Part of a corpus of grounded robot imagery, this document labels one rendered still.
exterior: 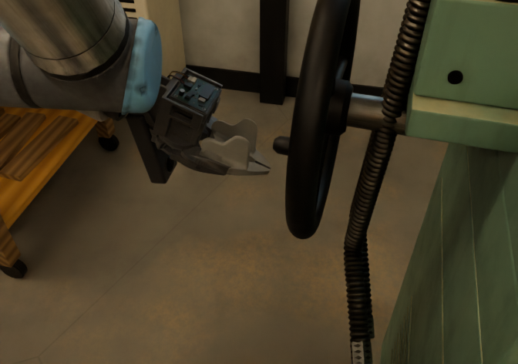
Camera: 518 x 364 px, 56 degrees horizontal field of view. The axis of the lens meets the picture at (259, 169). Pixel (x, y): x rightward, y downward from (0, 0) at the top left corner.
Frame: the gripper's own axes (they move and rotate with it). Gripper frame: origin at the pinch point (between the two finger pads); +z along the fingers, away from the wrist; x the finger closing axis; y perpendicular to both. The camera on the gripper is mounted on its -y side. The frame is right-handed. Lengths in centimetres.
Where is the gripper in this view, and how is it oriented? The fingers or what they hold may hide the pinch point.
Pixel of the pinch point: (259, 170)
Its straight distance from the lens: 62.7
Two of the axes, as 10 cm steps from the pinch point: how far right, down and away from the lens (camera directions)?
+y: 3.3, -6.4, -6.9
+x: 2.7, -6.4, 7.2
